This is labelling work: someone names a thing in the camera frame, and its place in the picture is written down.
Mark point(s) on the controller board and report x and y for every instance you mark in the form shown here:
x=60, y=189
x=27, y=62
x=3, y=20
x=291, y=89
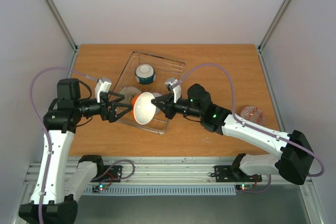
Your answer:
x=99, y=188
x=245, y=187

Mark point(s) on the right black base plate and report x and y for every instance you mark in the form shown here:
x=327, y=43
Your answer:
x=224, y=173

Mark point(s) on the chrome wire dish rack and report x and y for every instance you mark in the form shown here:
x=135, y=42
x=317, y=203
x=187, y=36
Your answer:
x=165, y=68

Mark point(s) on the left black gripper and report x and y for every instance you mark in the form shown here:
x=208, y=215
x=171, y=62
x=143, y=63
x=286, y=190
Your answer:
x=111, y=114

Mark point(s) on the grey slotted cable duct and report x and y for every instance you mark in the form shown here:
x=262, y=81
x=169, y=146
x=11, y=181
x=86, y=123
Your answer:
x=165, y=190

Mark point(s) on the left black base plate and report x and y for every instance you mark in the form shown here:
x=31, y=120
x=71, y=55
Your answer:
x=113, y=174

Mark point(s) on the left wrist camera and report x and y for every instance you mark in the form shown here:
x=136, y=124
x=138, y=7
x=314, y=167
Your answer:
x=103, y=85

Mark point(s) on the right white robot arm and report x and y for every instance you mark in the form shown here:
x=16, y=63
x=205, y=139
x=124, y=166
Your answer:
x=289, y=155

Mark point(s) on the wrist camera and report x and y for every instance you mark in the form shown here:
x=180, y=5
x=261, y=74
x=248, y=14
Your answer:
x=103, y=85
x=174, y=87

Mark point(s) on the floral cream bowl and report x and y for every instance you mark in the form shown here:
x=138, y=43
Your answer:
x=129, y=93

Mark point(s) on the red patterned small dish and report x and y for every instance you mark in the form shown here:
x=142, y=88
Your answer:
x=253, y=114

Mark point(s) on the aluminium frame post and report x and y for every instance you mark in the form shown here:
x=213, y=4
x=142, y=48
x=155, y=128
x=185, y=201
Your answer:
x=54, y=10
x=279, y=14

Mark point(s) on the teal and white bowl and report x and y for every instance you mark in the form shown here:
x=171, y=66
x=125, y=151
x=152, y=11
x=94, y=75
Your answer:
x=145, y=74

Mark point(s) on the right controller board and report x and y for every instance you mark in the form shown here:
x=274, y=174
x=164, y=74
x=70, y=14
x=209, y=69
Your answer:
x=245, y=187

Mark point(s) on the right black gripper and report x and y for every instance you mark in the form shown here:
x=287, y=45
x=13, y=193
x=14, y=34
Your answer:
x=170, y=106

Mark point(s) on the left aluminium frame post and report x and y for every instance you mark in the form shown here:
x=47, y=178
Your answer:
x=54, y=10

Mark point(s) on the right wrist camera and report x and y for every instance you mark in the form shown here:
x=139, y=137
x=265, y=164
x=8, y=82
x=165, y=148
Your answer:
x=174, y=87

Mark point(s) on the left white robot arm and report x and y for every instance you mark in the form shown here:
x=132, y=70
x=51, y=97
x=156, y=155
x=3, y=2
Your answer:
x=55, y=199

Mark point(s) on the right aluminium frame post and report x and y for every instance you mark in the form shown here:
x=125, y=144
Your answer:
x=279, y=14

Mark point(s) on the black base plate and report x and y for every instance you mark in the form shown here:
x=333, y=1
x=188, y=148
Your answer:
x=113, y=174
x=224, y=173

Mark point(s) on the aluminium mounting rail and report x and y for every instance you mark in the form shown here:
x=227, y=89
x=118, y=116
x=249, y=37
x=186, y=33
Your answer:
x=152, y=170

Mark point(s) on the left controller board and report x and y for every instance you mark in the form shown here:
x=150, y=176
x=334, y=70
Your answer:
x=99, y=188

